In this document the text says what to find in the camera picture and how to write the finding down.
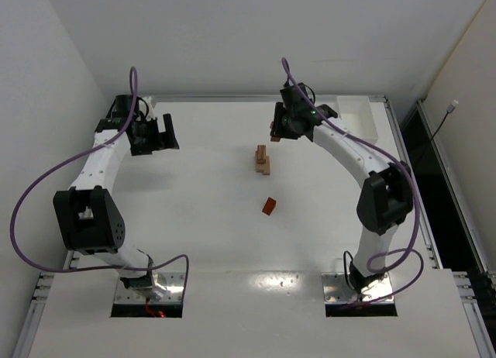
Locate metal base plate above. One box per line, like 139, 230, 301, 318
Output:
114, 272, 187, 305
322, 273, 394, 306

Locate light long wood block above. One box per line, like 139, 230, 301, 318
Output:
261, 156, 270, 176
255, 163, 265, 173

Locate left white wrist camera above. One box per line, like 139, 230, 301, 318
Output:
139, 96, 156, 119

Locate black cable with white plug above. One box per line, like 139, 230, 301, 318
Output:
410, 99, 460, 173

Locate purple cable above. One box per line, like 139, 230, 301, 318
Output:
9, 66, 190, 293
281, 57, 424, 308

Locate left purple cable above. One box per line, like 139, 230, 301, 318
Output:
9, 66, 190, 293

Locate striped plywood block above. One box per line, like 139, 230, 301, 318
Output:
255, 145, 267, 164

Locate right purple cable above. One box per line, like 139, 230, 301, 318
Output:
281, 57, 424, 308

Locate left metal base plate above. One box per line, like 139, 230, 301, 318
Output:
114, 272, 187, 305

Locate white perforated plastic box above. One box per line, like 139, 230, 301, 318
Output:
336, 96, 378, 144

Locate dark red wedge block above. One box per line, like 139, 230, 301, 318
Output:
262, 197, 277, 215

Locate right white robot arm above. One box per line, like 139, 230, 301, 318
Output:
270, 82, 413, 292

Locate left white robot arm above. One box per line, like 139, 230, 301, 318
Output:
53, 95, 179, 301

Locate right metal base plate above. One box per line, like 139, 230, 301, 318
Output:
322, 273, 394, 306

